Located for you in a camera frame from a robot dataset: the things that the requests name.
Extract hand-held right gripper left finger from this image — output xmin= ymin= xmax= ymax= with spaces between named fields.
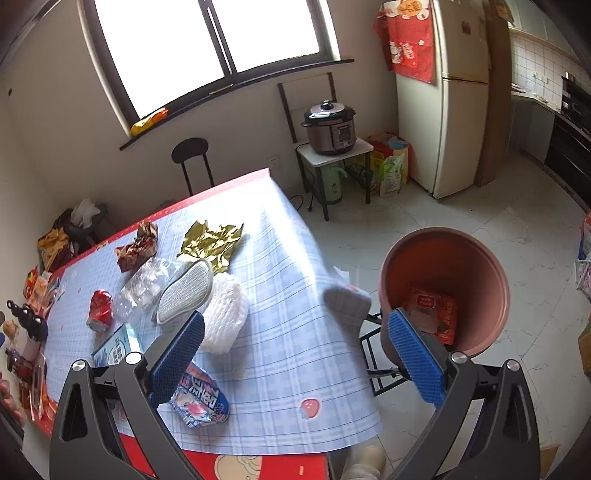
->
xmin=49 ymin=310 xmax=206 ymax=480

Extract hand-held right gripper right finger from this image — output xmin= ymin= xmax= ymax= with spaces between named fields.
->
xmin=385 ymin=307 xmax=542 ymax=480

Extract white bubble wrap sheet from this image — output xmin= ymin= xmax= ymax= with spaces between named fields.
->
xmin=201 ymin=273 xmax=250 ymax=356

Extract clear plastic bottle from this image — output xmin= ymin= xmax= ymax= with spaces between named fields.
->
xmin=112 ymin=258 xmax=171 ymax=324

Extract brown plastic bin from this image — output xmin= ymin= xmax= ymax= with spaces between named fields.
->
xmin=379 ymin=226 xmax=512 ymax=377

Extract blue and red snack packet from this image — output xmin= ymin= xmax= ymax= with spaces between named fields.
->
xmin=168 ymin=362 xmax=230 ymax=430

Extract blue carton box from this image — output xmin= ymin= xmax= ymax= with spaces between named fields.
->
xmin=91 ymin=324 xmax=139 ymax=367

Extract grey cushioned black chair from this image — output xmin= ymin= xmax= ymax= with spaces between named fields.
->
xmin=323 ymin=285 xmax=407 ymax=398

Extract red soda can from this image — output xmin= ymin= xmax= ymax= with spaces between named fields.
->
xmin=86 ymin=289 xmax=114 ymax=332

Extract blue plaid tablecloth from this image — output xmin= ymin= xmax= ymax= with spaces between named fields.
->
xmin=44 ymin=178 xmax=384 ymax=455

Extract beige fuzzy slipper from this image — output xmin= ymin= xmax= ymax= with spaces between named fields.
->
xmin=342 ymin=444 xmax=386 ymax=480

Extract red-brown snack wrapper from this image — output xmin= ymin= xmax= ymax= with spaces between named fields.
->
xmin=115 ymin=222 xmax=158 ymax=273

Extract gold foil wrapper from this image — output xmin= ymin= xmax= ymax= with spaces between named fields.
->
xmin=176 ymin=220 xmax=245 ymax=276

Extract black bottle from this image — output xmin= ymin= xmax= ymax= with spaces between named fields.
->
xmin=6 ymin=300 xmax=49 ymax=342

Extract orange snack packets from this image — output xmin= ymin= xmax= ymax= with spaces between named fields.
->
xmin=23 ymin=268 xmax=65 ymax=310

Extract cardboard box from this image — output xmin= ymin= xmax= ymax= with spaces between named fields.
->
xmin=577 ymin=323 xmax=591 ymax=365

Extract yellow crumpled snack packet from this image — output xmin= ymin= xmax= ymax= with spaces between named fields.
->
xmin=37 ymin=228 xmax=70 ymax=273

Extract white plastic bag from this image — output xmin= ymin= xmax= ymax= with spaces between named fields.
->
xmin=69 ymin=198 xmax=102 ymax=227

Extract green and white bag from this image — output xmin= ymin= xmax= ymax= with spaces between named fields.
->
xmin=369 ymin=134 xmax=413 ymax=198

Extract green electric kettle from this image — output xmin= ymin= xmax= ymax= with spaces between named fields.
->
xmin=318 ymin=161 xmax=347 ymax=206

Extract small white side table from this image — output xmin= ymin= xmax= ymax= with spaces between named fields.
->
xmin=295 ymin=137 xmax=375 ymax=221

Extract yellow snack bag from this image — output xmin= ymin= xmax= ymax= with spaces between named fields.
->
xmin=130 ymin=107 xmax=169 ymax=137

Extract cream refrigerator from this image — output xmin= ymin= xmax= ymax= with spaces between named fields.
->
xmin=394 ymin=0 xmax=491 ymax=199

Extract electric pressure cooker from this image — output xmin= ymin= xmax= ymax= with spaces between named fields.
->
xmin=301 ymin=99 xmax=358 ymax=156

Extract black kitchen oven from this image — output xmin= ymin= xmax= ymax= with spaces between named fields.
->
xmin=545 ymin=74 xmax=591 ymax=204

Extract black window sill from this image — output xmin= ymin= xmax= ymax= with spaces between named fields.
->
xmin=119 ymin=58 xmax=355 ymax=151

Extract red printed hanging cloth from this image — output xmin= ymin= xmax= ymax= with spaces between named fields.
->
xmin=373 ymin=0 xmax=437 ymax=85

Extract window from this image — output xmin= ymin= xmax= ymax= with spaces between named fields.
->
xmin=76 ymin=0 xmax=342 ymax=134

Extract black power cable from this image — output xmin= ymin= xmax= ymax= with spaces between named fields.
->
xmin=288 ymin=194 xmax=319 ymax=213

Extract black folding chair frame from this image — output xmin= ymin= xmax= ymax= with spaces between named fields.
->
xmin=277 ymin=71 xmax=335 ymax=144

